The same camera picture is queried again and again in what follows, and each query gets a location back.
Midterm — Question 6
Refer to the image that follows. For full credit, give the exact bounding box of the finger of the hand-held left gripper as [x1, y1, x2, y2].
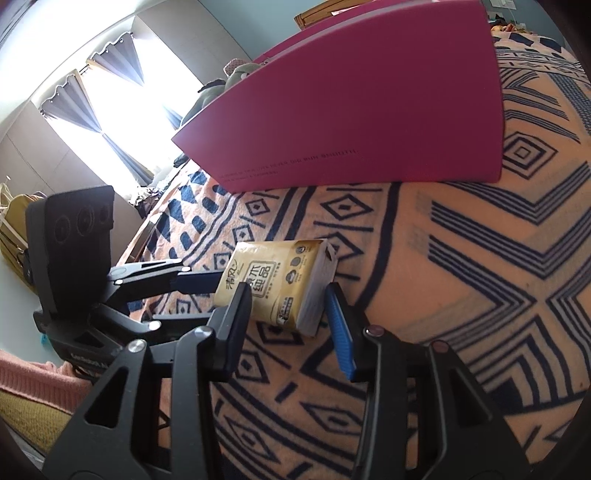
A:
[98, 302, 214, 345]
[104, 258, 225, 303]

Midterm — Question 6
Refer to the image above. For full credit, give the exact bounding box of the yellow tissue pack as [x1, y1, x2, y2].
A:
[213, 239, 339, 336]

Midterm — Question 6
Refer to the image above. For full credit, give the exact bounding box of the grey curtain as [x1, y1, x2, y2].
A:
[88, 34, 185, 130]
[41, 69, 155, 185]

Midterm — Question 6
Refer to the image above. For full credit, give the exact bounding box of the bright window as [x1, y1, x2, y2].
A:
[44, 14, 218, 190]

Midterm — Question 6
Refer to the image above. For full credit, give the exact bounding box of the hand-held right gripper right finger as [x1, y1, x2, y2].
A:
[324, 282, 525, 480]

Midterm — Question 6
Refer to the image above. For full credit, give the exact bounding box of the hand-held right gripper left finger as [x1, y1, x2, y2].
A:
[44, 282, 254, 480]

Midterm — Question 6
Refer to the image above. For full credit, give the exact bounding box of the green plush toy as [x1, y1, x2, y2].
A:
[187, 62, 266, 125]

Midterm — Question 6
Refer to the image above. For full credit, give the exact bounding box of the yellow bag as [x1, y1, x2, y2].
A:
[0, 182, 47, 296]

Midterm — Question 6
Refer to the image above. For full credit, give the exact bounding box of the wooden bed headboard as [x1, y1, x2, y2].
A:
[294, 0, 384, 28]

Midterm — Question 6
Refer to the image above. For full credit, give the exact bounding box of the orange navy patterned blanket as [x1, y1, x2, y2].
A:
[117, 25, 591, 480]

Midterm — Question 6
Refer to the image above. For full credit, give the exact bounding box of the person's yellow clothing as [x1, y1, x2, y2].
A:
[0, 390, 75, 455]

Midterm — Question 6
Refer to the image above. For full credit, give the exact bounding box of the pink cardboard box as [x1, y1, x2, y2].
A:
[172, 0, 505, 192]

